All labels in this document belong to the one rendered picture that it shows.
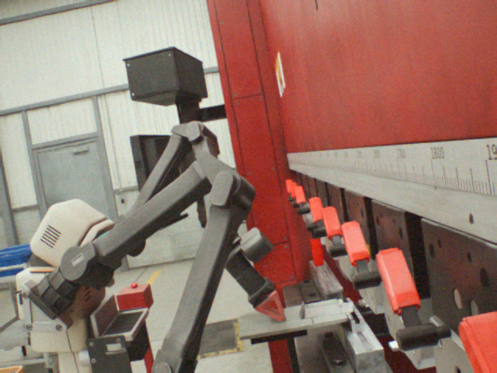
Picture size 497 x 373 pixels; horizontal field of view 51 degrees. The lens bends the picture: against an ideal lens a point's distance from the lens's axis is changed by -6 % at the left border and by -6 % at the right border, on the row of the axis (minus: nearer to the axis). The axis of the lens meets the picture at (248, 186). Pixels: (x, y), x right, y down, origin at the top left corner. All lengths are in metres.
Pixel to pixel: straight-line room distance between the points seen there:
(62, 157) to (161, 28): 2.58
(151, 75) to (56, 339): 1.33
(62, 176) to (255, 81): 6.94
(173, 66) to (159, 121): 6.22
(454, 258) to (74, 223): 1.10
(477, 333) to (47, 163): 8.83
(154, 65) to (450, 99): 2.12
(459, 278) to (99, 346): 1.11
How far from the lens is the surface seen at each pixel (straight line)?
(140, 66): 2.45
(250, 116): 2.20
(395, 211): 0.55
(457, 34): 0.34
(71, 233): 1.38
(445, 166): 0.39
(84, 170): 8.83
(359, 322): 1.31
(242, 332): 1.35
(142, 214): 1.16
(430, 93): 0.40
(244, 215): 1.10
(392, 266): 0.47
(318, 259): 1.21
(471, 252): 0.37
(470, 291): 0.39
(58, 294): 1.26
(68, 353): 1.50
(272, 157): 2.20
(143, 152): 2.42
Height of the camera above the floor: 1.41
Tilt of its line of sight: 3 degrees down
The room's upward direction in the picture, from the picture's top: 10 degrees counter-clockwise
